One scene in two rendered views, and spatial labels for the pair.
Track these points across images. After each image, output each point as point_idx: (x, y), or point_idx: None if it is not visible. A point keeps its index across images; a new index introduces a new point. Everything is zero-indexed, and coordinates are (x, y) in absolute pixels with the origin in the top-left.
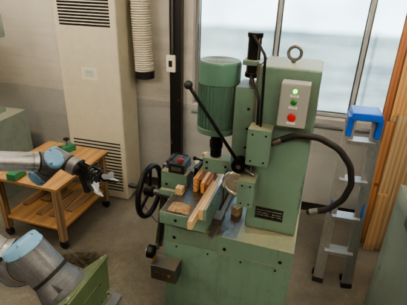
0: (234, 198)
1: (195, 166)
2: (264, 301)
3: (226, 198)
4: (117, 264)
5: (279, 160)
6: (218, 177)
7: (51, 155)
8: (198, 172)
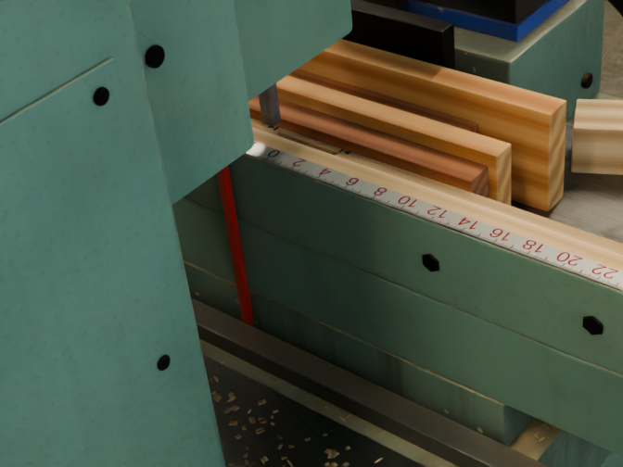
0: (328, 421)
1: (485, 64)
2: None
3: (321, 359)
4: None
5: None
6: (278, 138)
7: None
8: (341, 40)
